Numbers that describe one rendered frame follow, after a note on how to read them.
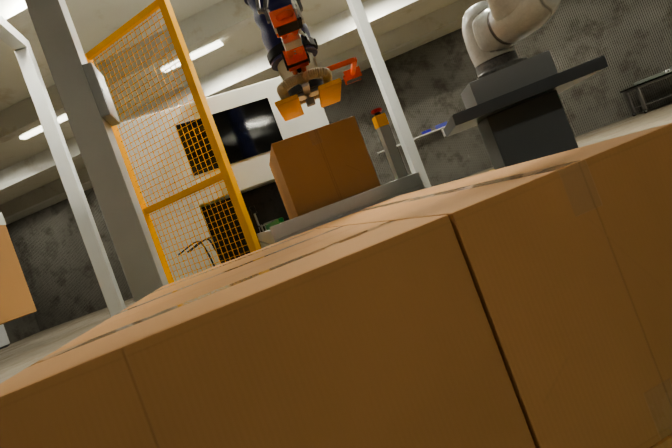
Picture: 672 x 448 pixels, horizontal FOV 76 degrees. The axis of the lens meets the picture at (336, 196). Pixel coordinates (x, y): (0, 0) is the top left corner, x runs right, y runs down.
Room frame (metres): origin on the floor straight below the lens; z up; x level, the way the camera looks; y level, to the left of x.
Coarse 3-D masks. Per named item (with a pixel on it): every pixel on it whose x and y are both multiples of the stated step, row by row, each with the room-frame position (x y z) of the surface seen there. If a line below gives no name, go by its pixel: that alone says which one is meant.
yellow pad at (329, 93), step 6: (324, 84) 1.76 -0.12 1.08; (330, 84) 1.76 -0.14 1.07; (336, 84) 1.77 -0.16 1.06; (318, 90) 1.81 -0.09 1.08; (324, 90) 1.79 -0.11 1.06; (330, 90) 1.83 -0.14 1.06; (336, 90) 1.86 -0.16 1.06; (324, 96) 1.89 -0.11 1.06; (330, 96) 1.93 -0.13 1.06; (336, 96) 1.97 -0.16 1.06; (324, 102) 2.00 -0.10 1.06; (330, 102) 2.05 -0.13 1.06; (336, 102) 2.09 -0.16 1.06
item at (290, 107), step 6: (294, 96) 1.76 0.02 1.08; (276, 102) 1.76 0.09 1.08; (282, 102) 1.76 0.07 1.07; (288, 102) 1.77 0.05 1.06; (294, 102) 1.80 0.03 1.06; (282, 108) 1.83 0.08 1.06; (288, 108) 1.86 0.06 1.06; (294, 108) 1.90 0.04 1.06; (300, 108) 1.94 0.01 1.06; (282, 114) 1.93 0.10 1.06; (288, 114) 1.97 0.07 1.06; (294, 114) 2.02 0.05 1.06; (300, 114) 2.06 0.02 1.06
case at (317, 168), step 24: (288, 144) 1.89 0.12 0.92; (312, 144) 1.91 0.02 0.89; (336, 144) 1.93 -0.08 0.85; (360, 144) 1.95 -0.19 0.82; (288, 168) 1.88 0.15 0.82; (312, 168) 1.90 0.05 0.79; (336, 168) 1.92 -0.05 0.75; (360, 168) 1.94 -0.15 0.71; (288, 192) 1.91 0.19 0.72; (312, 192) 1.90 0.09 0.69; (336, 192) 1.91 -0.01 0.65; (360, 192) 1.93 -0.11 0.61; (288, 216) 2.46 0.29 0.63
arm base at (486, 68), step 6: (504, 54) 1.58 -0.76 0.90; (510, 54) 1.59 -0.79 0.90; (516, 54) 1.61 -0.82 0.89; (492, 60) 1.59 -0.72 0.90; (498, 60) 1.58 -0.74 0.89; (504, 60) 1.58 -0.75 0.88; (510, 60) 1.58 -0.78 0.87; (516, 60) 1.56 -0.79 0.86; (522, 60) 1.56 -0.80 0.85; (480, 66) 1.63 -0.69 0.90; (486, 66) 1.61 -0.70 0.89; (492, 66) 1.60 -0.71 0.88; (498, 66) 1.58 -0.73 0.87; (504, 66) 1.58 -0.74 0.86; (480, 72) 1.64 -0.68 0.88; (486, 72) 1.59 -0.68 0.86; (492, 72) 1.59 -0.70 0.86
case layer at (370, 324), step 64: (448, 192) 0.93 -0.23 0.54; (512, 192) 0.58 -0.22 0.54; (576, 192) 0.60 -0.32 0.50; (640, 192) 0.63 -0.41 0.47; (256, 256) 1.24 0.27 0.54; (320, 256) 0.62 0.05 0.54; (384, 256) 0.54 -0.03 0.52; (448, 256) 0.56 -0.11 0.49; (512, 256) 0.57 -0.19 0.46; (576, 256) 0.59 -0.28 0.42; (640, 256) 0.62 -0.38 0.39; (128, 320) 0.74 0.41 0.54; (192, 320) 0.49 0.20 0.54; (256, 320) 0.50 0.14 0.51; (320, 320) 0.51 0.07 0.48; (384, 320) 0.53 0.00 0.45; (448, 320) 0.55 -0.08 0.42; (512, 320) 0.57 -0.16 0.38; (576, 320) 0.59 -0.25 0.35; (640, 320) 0.61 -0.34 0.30; (0, 384) 0.53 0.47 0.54; (64, 384) 0.45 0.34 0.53; (128, 384) 0.47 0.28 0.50; (192, 384) 0.48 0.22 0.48; (256, 384) 0.49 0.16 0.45; (320, 384) 0.51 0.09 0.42; (384, 384) 0.52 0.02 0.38; (448, 384) 0.54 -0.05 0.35; (512, 384) 0.57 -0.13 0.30; (576, 384) 0.58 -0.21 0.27; (640, 384) 0.60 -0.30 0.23
